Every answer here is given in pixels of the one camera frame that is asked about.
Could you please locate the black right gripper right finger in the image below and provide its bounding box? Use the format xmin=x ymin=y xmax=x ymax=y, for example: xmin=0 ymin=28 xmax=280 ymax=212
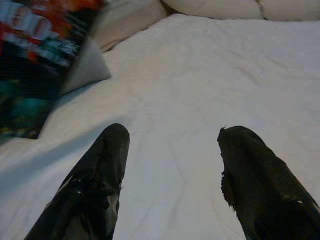
xmin=216 ymin=124 xmax=320 ymax=240

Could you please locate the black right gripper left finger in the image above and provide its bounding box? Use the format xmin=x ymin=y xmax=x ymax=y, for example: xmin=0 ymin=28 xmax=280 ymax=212
xmin=24 ymin=122 xmax=131 ymax=240

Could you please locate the grey pillow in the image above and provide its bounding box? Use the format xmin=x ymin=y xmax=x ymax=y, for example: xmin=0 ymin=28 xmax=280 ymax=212
xmin=59 ymin=37 xmax=112 ymax=96

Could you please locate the colourful dark cover book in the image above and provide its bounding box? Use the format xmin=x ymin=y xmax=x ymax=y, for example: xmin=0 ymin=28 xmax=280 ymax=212
xmin=0 ymin=0 xmax=106 ymax=146

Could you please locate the white quilted mattress pad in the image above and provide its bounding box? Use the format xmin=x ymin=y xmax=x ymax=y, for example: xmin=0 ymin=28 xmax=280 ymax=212
xmin=0 ymin=12 xmax=320 ymax=240

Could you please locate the long beige bolster pillow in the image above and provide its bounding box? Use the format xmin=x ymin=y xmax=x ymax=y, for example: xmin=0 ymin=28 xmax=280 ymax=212
xmin=93 ymin=0 xmax=264 ymax=54

